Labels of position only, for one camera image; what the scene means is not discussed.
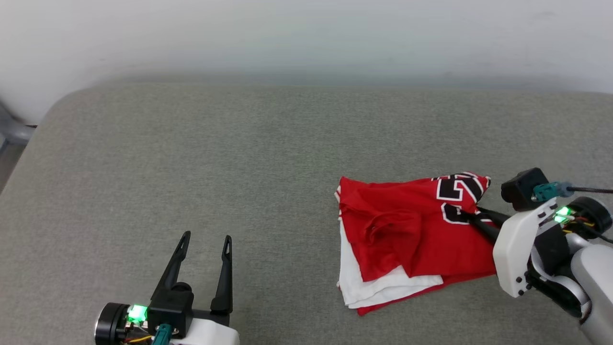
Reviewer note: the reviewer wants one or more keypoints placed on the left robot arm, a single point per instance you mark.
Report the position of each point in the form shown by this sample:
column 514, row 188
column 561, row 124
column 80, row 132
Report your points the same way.
column 109, row 323

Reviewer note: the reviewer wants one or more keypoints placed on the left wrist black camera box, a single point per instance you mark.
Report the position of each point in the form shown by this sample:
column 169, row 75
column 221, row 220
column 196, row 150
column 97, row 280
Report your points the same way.
column 172, row 306

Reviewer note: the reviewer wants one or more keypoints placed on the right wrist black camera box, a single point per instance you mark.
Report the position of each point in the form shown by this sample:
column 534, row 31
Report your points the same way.
column 522, row 189

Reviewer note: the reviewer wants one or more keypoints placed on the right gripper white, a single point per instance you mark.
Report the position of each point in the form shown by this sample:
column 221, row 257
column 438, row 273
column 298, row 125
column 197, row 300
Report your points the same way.
column 515, row 249

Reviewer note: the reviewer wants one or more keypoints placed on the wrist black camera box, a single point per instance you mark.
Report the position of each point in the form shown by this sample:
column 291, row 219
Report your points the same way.
column 522, row 189
column 172, row 306

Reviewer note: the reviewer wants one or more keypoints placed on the red and white jersey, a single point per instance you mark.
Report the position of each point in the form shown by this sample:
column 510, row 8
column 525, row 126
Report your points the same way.
column 397, row 230

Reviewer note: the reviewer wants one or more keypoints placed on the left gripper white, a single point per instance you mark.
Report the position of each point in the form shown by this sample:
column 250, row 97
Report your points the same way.
column 210, row 333

